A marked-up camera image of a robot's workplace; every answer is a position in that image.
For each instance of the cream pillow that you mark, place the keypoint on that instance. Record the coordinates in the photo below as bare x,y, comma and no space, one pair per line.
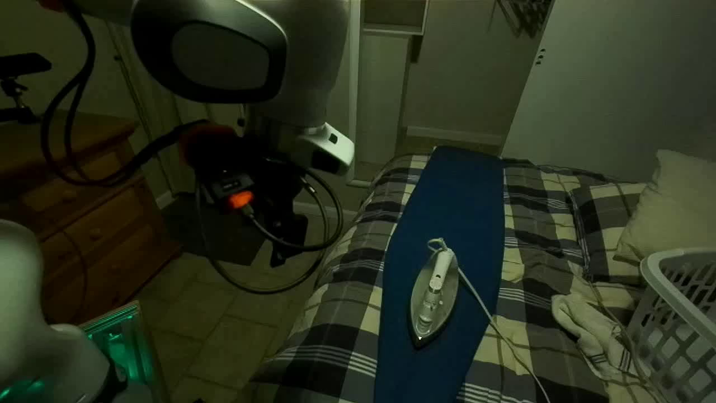
674,211

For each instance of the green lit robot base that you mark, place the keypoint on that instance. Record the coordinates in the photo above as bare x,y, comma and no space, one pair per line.
123,349

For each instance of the cream crumpled cloth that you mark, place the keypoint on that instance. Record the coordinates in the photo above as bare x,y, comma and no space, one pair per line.
599,336

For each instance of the white closet door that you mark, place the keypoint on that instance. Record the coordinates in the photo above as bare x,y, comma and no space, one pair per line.
617,81

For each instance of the wooden dresser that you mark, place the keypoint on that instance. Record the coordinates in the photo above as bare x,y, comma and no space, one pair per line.
102,244

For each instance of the plaid bed comforter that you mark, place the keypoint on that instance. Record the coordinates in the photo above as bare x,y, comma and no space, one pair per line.
525,357

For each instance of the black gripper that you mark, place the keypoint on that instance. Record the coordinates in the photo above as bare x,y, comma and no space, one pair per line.
245,177

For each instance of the white clothes iron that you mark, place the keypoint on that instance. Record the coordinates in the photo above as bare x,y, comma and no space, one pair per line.
432,291

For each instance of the blue ironing board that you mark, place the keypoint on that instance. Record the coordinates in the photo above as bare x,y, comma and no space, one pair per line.
460,197

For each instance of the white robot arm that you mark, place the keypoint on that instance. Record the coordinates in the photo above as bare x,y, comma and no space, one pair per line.
279,56

